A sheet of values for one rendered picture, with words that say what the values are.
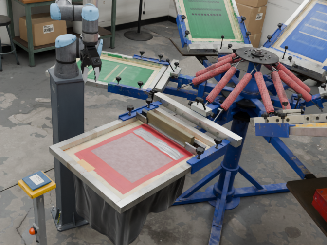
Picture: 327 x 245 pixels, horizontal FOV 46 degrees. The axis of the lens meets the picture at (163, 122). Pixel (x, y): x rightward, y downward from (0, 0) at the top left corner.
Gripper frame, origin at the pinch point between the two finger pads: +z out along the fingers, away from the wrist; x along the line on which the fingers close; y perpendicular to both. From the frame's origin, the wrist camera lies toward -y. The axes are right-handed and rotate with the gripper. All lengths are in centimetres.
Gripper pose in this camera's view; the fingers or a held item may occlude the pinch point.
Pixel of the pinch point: (91, 80)
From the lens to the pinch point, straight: 195.0
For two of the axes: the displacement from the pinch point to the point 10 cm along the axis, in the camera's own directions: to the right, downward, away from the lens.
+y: -4.6, -5.0, 7.3
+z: -1.1, 8.5, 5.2
